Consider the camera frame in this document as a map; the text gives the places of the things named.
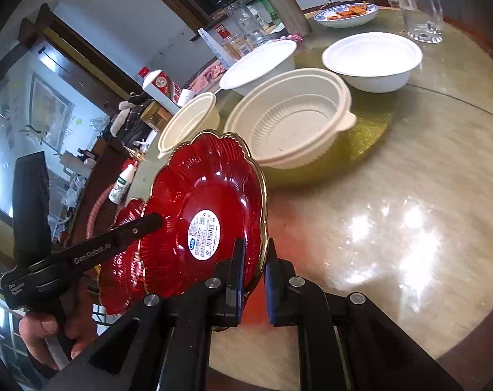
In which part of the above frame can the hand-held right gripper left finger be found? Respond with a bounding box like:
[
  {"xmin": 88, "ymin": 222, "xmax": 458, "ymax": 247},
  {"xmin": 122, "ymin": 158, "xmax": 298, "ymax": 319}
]
[{"xmin": 40, "ymin": 238, "xmax": 247, "ymax": 391}]

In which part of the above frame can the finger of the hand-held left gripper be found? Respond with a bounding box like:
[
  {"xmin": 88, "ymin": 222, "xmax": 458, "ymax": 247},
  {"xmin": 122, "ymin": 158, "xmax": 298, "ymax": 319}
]
[{"xmin": 69, "ymin": 213, "xmax": 164, "ymax": 278}]

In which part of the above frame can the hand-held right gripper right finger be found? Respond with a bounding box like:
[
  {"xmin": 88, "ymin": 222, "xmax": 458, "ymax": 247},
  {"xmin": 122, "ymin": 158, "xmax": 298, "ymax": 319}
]
[{"xmin": 265, "ymin": 237, "xmax": 465, "ymax": 391}]

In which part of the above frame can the small red glass plate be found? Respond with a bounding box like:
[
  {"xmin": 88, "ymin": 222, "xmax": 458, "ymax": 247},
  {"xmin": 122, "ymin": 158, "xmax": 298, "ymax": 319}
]
[{"xmin": 97, "ymin": 197, "xmax": 150, "ymax": 316}]

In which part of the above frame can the large red glass plate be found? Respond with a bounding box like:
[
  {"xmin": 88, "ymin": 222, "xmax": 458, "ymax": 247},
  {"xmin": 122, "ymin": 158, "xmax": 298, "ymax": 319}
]
[{"xmin": 138, "ymin": 130, "xmax": 268, "ymax": 300}]

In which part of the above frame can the small beige plastic bowl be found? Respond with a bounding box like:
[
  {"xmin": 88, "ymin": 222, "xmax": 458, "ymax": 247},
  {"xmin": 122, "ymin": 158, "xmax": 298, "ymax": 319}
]
[{"xmin": 157, "ymin": 92, "xmax": 221, "ymax": 159}]

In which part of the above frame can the large beige ribbed bowl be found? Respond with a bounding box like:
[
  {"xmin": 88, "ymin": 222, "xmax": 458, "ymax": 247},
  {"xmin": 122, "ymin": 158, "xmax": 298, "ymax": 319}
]
[{"xmin": 223, "ymin": 68, "xmax": 358, "ymax": 169}]

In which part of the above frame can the white paper bowl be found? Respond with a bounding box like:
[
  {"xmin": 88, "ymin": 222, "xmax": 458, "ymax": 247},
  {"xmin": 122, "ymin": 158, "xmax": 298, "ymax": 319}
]
[
  {"xmin": 219, "ymin": 39, "xmax": 298, "ymax": 96},
  {"xmin": 322, "ymin": 33, "xmax": 423, "ymax": 94}
]

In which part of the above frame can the person's left hand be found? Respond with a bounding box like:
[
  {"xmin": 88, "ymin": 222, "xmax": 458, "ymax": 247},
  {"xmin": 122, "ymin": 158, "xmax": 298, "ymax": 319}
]
[{"xmin": 18, "ymin": 279, "xmax": 99, "ymax": 371}]

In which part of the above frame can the pink hoop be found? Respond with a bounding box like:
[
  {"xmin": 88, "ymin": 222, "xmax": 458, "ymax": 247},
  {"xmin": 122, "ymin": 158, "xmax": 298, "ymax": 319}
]
[{"xmin": 85, "ymin": 185, "xmax": 127, "ymax": 253}]

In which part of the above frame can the white bottle green label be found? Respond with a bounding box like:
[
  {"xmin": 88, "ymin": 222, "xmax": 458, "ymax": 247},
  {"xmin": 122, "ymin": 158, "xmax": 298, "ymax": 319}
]
[{"xmin": 108, "ymin": 162, "xmax": 137, "ymax": 204}]

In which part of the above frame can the framed picture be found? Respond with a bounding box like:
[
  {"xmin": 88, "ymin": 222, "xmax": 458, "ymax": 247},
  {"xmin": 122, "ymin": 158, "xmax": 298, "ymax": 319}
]
[{"xmin": 20, "ymin": 73, "xmax": 74, "ymax": 151}]

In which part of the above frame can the black white plaid bag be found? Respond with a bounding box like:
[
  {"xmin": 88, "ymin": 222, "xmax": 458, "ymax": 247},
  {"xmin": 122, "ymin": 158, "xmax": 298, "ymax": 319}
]
[{"xmin": 110, "ymin": 94, "xmax": 157, "ymax": 148}]

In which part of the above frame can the amber jar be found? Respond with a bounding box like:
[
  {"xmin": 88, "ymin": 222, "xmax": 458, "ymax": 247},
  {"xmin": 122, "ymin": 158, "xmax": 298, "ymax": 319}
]
[{"xmin": 142, "ymin": 102, "xmax": 169, "ymax": 131}]

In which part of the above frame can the small white capped jar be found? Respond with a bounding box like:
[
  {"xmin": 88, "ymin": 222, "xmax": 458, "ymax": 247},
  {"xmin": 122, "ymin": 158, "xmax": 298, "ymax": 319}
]
[{"xmin": 177, "ymin": 88, "xmax": 196, "ymax": 109}]

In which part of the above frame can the red white liquor bottle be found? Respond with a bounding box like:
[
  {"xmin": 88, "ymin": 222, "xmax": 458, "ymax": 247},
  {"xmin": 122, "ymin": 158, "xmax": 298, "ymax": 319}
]
[{"xmin": 138, "ymin": 67, "xmax": 182, "ymax": 115}]

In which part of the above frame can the gold glitter turntable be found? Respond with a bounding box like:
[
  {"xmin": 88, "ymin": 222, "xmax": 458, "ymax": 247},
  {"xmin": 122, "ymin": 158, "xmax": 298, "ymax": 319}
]
[{"xmin": 254, "ymin": 77, "xmax": 394, "ymax": 190}]

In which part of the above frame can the pink raw meat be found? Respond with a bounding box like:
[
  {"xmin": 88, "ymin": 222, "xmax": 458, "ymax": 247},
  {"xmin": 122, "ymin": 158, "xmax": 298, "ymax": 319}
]
[{"xmin": 188, "ymin": 60, "xmax": 227, "ymax": 92}]

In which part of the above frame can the white tube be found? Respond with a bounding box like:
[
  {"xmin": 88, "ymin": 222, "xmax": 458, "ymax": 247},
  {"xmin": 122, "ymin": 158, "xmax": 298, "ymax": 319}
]
[{"xmin": 197, "ymin": 28, "xmax": 227, "ymax": 66}]

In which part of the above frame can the red label glass bottle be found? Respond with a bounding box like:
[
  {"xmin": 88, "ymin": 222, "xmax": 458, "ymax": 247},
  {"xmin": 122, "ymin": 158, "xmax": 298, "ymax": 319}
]
[{"xmin": 214, "ymin": 24, "xmax": 247, "ymax": 63}]

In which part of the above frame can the clear glass jar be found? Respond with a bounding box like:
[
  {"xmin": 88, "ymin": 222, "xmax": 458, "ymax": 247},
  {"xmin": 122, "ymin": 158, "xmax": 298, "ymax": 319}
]
[{"xmin": 226, "ymin": 2, "xmax": 270, "ymax": 47}]

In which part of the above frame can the blue patterned plate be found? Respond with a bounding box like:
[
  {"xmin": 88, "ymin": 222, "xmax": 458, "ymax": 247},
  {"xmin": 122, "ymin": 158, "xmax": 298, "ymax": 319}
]
[{"xmin": 314, "ymin": 2, "xmax": 380, "ymax": 28}]

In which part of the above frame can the steel thermos flask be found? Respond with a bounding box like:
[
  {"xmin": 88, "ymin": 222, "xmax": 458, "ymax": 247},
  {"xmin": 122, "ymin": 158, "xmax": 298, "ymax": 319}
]
[{"xmin": 257, "ymin": 0, "xmax": 313, "ymax": 36}]

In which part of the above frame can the orange fried food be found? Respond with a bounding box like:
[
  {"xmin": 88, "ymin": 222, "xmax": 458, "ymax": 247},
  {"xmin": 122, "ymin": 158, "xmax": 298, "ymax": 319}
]
[{"xmin": 326, "ymin": 1, "xmax": 371, "ymax": 20}]

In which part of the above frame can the clear glass pitcher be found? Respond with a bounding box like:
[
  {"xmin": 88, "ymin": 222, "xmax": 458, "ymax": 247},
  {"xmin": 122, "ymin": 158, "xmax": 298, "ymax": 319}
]
[{"xmin": 395, "ymin": 0, "xmax": 444, "ymax": 44}]

